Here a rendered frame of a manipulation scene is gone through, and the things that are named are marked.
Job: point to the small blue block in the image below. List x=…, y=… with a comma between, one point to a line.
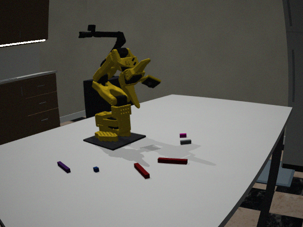
x=96, y=169

